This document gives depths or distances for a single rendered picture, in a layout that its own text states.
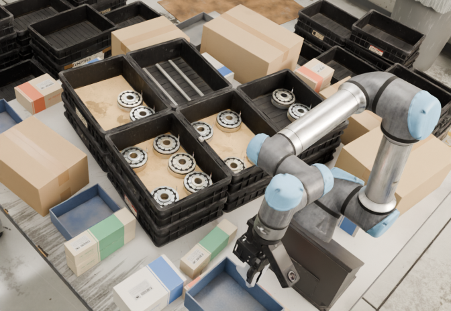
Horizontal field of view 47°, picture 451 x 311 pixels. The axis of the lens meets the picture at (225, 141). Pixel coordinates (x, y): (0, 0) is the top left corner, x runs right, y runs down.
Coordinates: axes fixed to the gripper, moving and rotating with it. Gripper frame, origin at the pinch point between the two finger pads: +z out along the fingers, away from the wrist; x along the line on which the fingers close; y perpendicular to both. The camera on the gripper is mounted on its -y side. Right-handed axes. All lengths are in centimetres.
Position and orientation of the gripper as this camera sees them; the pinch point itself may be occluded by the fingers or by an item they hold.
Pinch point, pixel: (253, 284)
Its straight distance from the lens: 137.7
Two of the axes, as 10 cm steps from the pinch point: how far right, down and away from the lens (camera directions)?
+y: -7.0, -5.7, 4.3
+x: -6.8, 3.5, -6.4
